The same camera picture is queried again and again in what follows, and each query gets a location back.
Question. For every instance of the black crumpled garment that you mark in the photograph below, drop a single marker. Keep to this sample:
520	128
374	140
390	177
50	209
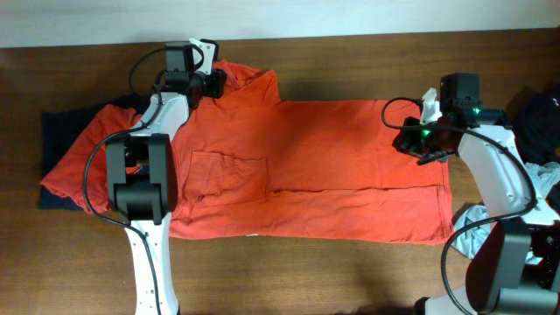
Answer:
536	129

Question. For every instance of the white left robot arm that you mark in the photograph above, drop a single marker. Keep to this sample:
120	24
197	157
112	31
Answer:
142	178

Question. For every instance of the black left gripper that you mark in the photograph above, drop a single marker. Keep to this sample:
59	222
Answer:
218	78

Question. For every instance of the folded navy garment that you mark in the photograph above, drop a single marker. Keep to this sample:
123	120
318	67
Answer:
57	131

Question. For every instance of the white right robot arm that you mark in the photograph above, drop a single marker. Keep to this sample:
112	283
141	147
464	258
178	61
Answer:
516	270

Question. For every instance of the folded orange shirt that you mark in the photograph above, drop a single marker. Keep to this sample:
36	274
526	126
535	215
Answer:
74	170

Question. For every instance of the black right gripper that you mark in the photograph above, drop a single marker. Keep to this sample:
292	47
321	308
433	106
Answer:
406	144

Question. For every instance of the orange t-shirt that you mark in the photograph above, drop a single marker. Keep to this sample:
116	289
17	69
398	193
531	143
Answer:
251	163

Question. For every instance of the light blue crumpled garment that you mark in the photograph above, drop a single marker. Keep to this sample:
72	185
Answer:
470	242

